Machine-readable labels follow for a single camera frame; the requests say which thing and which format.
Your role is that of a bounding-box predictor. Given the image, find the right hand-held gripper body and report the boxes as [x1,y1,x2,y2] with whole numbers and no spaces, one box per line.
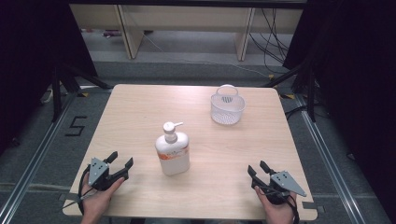
[252,170,307,205]

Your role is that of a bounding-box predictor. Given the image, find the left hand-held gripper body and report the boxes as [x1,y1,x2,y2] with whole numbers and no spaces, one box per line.
[88,157,130,191]

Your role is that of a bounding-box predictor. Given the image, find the white pump soap bottle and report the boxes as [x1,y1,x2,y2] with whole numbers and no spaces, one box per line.
[154,120,191,177]

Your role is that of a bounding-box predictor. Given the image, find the white plastic basket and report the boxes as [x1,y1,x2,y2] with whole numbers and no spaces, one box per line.
[209,83,247,126]

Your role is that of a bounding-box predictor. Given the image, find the person's right hand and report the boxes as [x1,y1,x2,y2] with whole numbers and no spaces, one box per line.
[253,185,298,224]

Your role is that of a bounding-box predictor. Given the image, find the person's left hand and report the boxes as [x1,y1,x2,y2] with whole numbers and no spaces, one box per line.
[79,165,126,224]

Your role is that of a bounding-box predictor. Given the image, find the black metal stand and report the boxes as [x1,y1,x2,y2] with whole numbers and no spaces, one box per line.
[261,57,318,123]
[50,60,115,123]

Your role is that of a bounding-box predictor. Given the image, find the black curtain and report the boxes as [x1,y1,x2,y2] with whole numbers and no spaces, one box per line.
[0,0,99,157]
[283,0,396,216]

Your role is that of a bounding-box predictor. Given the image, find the beige wooden bench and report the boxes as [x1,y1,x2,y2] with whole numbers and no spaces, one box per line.
[68,3,304,62]

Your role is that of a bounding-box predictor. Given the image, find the left hand-held gripper cable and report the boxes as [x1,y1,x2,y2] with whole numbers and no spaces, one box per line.
[61,164,97,217]

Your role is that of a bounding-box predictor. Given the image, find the hand-held gripper cable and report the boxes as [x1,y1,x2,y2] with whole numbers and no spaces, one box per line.
[61,164,97,217]
[258,186,301,224]

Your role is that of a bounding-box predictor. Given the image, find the right hand-held gripper cable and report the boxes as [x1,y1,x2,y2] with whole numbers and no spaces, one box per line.
[258,186,301,224]

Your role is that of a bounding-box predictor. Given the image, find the aluminium floor rail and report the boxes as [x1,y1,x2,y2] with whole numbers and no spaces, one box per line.
[0,91,78,223]
[295,92,368,224]

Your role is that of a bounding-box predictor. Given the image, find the black cables bundle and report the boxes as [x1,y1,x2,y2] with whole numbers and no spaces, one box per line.
[248,7,292,76]

